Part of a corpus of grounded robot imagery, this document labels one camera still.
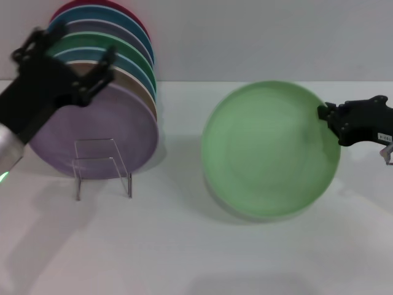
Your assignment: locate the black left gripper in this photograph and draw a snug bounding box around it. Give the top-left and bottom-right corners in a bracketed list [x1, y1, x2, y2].
[0, 20, 118, 146]

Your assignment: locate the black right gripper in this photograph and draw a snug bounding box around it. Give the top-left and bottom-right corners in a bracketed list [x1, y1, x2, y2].
[317, 95, 393, 147]

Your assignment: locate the light green plate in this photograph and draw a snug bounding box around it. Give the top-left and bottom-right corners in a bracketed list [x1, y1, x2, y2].
[201, 80, 341, 221]

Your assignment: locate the light blue plate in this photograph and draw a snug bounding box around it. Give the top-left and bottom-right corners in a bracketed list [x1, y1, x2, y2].
[52, 45, 157, 95]

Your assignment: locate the dark green plate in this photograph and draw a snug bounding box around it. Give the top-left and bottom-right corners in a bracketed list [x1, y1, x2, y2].
[51, 31, 157, 84]

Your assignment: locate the grey lavender plate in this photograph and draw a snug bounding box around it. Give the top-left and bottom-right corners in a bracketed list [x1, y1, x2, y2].
[63, 19, 154, 67]

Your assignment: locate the teal blue plate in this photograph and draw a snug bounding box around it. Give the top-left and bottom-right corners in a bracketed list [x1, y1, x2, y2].
[49, 5, 154, 59]

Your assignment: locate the beige plate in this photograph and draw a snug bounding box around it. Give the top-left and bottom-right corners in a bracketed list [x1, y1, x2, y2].
[66, 60, 159, 121]

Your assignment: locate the lilac purple plate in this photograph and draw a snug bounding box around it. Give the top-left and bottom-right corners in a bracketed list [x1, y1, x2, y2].
[29, 80, 160, 181]

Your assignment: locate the maroon red plate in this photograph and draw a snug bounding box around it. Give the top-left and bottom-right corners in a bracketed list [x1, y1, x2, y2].
[49, 0, 151, 44]

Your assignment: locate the clear acrylic plate rack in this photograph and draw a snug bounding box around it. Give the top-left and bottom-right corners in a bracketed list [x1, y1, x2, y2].
[72, 138, 133, 202]

